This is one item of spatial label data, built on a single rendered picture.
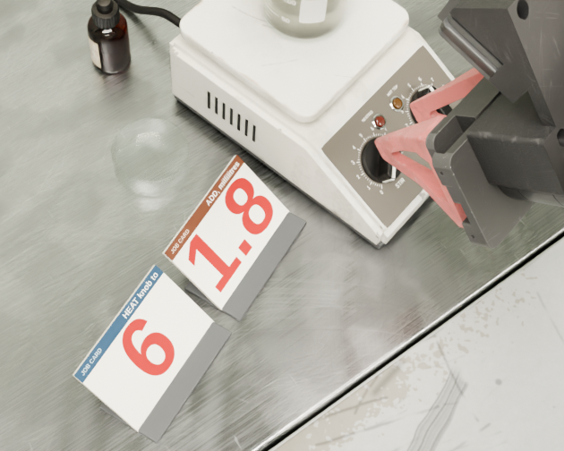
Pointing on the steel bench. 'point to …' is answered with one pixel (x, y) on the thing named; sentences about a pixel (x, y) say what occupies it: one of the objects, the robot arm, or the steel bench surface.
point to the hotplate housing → (215, 80)
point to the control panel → (417, 77)
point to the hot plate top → (274, 80)
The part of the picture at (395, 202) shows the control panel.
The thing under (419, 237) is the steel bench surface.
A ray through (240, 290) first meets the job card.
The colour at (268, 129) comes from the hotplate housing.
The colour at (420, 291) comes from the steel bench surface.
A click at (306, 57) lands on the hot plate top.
